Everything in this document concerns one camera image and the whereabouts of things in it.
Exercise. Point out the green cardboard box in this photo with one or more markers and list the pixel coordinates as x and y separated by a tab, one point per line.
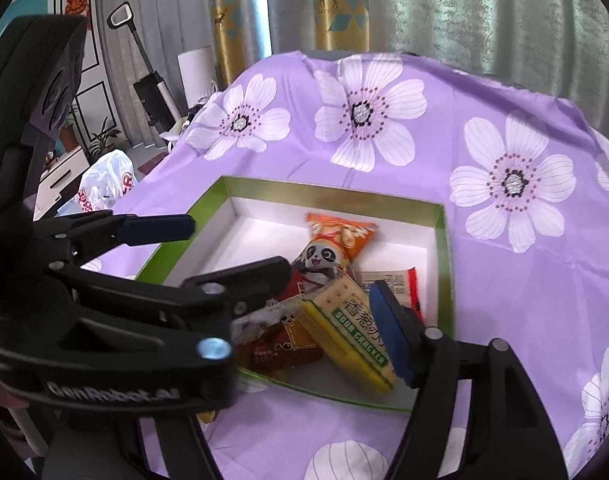
264	230

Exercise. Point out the red brown snack packet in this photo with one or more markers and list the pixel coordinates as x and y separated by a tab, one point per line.
279	345

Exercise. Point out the white board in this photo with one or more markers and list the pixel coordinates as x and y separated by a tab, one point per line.
197	77

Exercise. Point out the gold snack packet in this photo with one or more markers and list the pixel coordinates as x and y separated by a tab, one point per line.
208	416

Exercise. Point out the white low cabinet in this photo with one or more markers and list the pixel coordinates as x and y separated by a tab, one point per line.
64	180

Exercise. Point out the yellow patterned curtain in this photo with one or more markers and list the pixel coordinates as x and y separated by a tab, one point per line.
234	20
339	0

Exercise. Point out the green potted plant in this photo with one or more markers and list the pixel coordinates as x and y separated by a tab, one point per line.
104	140

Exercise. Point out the grey green sheer curtain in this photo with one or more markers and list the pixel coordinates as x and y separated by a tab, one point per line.
484	15

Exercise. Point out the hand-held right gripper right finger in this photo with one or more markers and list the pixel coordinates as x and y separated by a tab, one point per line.
389	330

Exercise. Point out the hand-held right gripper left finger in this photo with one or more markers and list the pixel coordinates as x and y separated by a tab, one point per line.
174	442

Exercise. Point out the white red plastic bag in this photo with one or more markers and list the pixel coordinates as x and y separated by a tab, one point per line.
104	180

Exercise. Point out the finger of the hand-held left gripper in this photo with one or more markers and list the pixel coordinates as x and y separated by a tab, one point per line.
244	280
159	227

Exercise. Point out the black upright vacuum cleaner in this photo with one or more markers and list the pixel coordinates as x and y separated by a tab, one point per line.
152	95

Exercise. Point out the orange panda snack packet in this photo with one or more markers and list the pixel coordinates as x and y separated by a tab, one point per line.
334	245

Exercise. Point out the yellow green cracker packet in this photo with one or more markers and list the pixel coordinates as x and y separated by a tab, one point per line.
352	340

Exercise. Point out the white red-edged snack packet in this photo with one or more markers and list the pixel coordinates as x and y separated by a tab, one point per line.
402	285

